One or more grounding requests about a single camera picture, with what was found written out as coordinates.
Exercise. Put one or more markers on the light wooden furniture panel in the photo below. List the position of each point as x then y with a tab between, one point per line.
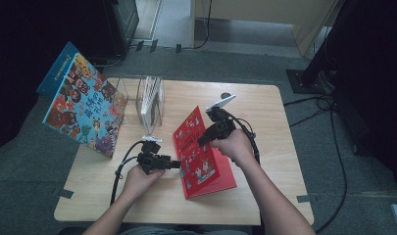
304	32

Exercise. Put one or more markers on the white caterpillar board book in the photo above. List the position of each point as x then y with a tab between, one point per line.
151	101

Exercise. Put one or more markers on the black round table grommet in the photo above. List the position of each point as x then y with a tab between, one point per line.
224	95

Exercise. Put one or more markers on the person's grey clothing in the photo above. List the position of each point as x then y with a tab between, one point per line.
186	231

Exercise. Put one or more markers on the person's left hand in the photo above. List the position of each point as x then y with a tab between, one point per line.
137	182

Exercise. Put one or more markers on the dark blue picture book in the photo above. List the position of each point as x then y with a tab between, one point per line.
57	71

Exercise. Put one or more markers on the light blue monsters picture book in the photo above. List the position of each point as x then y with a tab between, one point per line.
88	111

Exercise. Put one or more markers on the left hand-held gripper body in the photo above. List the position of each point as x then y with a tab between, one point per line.
152	160

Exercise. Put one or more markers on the dark cabinet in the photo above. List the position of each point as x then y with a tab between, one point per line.
121	26

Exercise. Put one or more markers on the grey tape piece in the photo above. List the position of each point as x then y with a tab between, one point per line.
304	198
65	193

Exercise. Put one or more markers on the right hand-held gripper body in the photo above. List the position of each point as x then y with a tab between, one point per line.
223	125

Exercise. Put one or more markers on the red picture book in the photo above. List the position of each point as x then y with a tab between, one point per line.
199	169

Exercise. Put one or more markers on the black stand base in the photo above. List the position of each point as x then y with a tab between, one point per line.
308	81

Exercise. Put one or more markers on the clear acrylic book rack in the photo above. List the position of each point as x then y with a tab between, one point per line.
134	98

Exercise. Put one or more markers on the person's right hand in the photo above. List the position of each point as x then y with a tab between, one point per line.
238	148

